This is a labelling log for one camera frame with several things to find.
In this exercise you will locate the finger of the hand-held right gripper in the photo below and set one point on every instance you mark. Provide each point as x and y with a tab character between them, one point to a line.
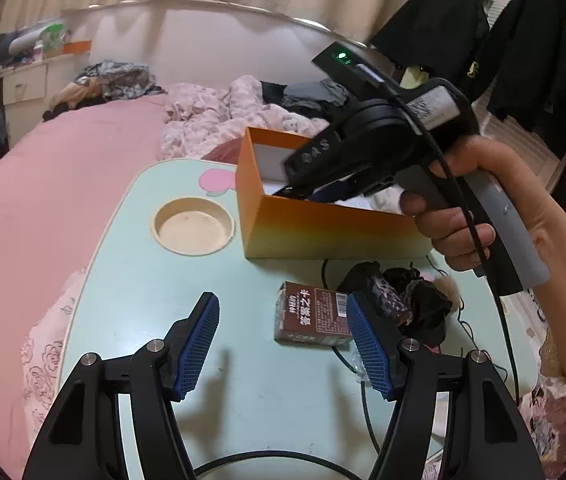
334	193
293	191

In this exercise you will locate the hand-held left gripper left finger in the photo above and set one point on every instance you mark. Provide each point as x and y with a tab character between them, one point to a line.
198	345

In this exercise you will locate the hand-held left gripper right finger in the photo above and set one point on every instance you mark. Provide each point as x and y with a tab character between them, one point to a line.
368	350

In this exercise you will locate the orange cardboard box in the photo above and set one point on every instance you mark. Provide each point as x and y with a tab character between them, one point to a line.
313	230

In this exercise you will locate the person's right hand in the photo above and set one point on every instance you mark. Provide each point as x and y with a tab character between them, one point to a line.
458	240

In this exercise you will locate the light green lap table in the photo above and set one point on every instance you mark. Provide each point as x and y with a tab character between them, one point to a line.
243	360

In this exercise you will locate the dark floral cloth scrunchie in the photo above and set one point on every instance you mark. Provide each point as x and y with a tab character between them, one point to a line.
383	292

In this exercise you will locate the yellow-green garment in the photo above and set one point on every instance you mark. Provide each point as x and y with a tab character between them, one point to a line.
417	76

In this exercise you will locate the brown drink carton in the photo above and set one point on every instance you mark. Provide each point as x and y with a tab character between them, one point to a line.
308	315

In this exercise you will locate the black lace scrunchie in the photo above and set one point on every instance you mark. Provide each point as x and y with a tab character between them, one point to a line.
425	310

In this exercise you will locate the pile of grey black clothes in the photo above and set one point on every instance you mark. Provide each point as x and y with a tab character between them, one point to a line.
313	95

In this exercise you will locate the maroon pillow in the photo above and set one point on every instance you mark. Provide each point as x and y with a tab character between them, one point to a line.
225	152

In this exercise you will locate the tan fur pom-pom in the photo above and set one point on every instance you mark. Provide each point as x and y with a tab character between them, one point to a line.
447	287

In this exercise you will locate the pink floral quilt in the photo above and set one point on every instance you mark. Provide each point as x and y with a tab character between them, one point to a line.
203	120

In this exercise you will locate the black hanging jacket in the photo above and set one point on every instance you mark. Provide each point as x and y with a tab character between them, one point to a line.
438	20

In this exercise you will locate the pink floral clothing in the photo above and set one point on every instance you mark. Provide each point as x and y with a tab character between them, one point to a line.
563	410

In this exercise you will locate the grey patterned garment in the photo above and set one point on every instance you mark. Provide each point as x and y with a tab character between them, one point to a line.
118	77

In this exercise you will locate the pink bed sheet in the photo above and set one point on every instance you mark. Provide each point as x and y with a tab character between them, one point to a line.
38	200

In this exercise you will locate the tan garment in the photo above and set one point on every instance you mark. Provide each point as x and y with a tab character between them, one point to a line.
75	97

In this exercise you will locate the small orange box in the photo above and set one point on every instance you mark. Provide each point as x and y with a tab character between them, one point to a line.
78	47

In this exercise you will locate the green and white bottle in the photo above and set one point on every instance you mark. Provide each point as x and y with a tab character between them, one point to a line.
54	37

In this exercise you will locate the white drawer cabinet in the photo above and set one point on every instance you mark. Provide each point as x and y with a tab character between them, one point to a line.
23	87

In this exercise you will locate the white rolled paper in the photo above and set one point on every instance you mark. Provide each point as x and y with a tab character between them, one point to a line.
28	40

